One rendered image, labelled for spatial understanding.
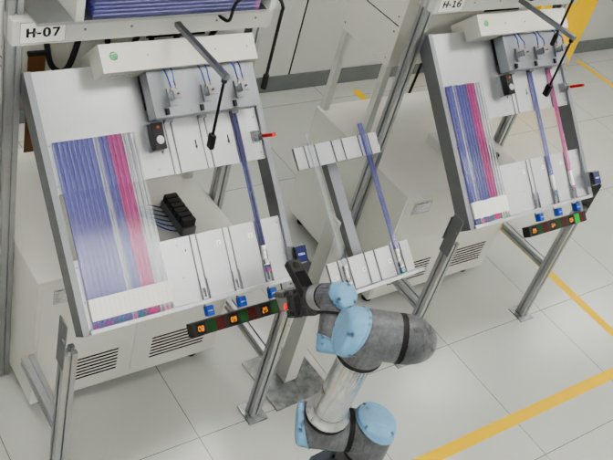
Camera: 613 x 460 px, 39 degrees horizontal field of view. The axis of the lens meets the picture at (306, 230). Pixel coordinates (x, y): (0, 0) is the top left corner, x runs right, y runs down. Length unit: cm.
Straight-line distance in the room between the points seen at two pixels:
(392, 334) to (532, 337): 212
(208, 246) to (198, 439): 83
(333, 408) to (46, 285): 98
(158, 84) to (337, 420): 104
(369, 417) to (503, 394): 145
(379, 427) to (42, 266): 111
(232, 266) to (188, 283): 15
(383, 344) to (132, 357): 136
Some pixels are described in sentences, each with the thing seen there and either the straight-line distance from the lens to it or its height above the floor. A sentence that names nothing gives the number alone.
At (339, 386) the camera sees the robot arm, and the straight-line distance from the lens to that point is 207.
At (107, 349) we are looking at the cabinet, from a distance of 299.
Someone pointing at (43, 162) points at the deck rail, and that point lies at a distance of 237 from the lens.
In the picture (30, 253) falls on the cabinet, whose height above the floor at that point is 62.
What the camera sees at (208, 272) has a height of 77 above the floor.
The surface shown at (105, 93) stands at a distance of 248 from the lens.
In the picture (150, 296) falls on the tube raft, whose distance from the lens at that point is 243.
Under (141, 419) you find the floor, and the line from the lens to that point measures 312.
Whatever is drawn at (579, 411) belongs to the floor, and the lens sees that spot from 380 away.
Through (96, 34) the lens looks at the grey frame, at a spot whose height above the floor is 133.
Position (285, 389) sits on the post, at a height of 1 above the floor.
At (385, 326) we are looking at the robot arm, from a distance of 192.
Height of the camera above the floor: 246
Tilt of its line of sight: 38 degrees down
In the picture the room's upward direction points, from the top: 18 degrees clockwise
